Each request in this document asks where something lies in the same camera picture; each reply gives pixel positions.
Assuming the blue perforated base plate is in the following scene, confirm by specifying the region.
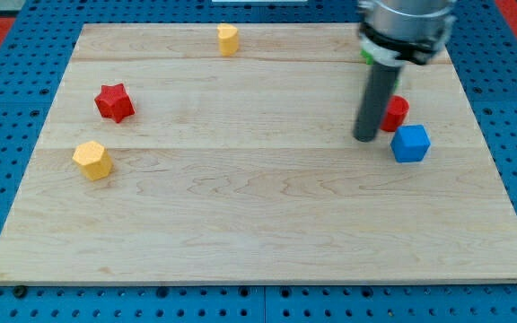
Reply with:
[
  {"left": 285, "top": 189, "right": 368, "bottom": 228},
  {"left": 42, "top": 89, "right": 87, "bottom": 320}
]
[{"left": 0, "top": 0, "right": 517, "bottom": 322}]

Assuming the yellow heart block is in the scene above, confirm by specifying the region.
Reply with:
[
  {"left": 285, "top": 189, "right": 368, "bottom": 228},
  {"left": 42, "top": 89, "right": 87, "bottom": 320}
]
[{"left": 217, "top": 22, "right": 240, "bottom": 57}]

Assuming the green block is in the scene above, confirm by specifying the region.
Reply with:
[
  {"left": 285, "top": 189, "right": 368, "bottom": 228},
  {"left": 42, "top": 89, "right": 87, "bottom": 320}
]
[{"left": 360, "top": 49, "right": 374, "bottom": 65}]

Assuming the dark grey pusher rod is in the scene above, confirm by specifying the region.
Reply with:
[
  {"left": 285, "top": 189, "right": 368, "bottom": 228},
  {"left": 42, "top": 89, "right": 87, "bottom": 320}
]
[{"left": 353, "top": 63, "right": 403, "bottom": 143}]

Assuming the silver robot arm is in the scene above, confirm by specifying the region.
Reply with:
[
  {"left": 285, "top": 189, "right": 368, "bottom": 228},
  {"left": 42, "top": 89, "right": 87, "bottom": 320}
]
[{"left": 353, "top": 0, "right": 456, "bottom": 142}]

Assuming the yellow hexagon block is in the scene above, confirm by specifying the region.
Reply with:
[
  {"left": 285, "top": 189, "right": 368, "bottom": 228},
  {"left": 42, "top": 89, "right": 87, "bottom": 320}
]
[{"left": 72, "top": 141, "right": 113, "bottom": 181}]

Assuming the red star block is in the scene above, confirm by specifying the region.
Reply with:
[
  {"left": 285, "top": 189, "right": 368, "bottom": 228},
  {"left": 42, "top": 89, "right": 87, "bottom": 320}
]
[{"left": 94, "top": 83, "right": 136, "bottom": 123}]

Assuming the blue cube block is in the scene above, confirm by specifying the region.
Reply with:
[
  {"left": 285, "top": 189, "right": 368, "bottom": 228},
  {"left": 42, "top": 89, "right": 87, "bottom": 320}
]
[{"left": 390, "top": 125, "right": 431, "bottom": 163}]

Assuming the wooden board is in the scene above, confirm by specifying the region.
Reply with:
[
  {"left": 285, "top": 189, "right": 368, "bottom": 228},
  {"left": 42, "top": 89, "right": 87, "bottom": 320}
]
[{"left": 0, "top": 24, "right": 517, "bottom": 286}]

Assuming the red cylinder block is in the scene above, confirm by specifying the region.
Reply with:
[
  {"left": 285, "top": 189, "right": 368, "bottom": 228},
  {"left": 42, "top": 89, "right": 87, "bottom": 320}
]
[{"left": 380, "top": 95, "right": 410, "bottom": 132}]

